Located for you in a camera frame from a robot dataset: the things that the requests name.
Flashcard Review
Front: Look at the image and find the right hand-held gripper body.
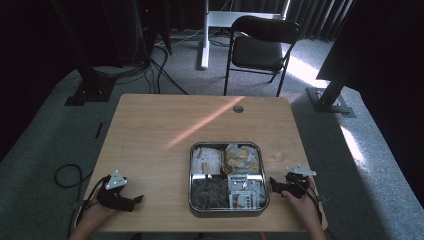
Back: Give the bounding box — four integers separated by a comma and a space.
282, 163, 317, 200

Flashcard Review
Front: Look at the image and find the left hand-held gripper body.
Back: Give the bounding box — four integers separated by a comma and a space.
96, 169, 138, 213

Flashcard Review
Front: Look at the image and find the clear glass cup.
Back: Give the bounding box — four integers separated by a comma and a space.
271, 136, 298, 164

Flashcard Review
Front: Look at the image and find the dark square compartment box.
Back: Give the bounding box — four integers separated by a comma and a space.
188, 141, 270, 214

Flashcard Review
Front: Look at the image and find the person's right hand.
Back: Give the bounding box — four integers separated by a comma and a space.
281, 178, 320, 221

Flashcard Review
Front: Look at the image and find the person's left hand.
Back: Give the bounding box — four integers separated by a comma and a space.
79, 201, 118, 231

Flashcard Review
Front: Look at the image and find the pile of white colourful packets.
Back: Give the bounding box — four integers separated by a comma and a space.
229, 174, 268, 210

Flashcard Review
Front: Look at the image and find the yellow packet upper right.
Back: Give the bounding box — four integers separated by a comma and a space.
224, 143, 261, 175

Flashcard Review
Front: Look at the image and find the wooden table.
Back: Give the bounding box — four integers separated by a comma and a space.
73, 93, 328, 233

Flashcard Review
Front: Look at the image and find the pile of dark packets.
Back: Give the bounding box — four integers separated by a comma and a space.
191, 176, 230, 210

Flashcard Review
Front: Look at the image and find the pile of plain white packets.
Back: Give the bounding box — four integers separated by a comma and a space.
192, 146, 223, 176

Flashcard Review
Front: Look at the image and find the black metal stand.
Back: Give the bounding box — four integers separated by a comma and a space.
306, 59, 357, 118
49, 0, 116, 107

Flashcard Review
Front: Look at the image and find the black folding chair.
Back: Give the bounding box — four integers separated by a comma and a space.
223, 15, 301, 98

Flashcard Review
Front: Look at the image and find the dark grey curtain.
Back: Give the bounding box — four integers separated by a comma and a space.
233, 0, 354, 42

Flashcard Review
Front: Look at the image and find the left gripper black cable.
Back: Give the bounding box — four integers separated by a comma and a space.
74, 175, 112, 221

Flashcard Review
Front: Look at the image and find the black looped cable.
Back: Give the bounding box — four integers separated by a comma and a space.
53, 163, 94, 238

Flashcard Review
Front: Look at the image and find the bundle of floor cables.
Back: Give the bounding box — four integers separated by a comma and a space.
93, 29, 189, 96

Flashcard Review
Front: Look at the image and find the white desk frame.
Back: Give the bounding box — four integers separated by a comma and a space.
199, 0, 291, 70

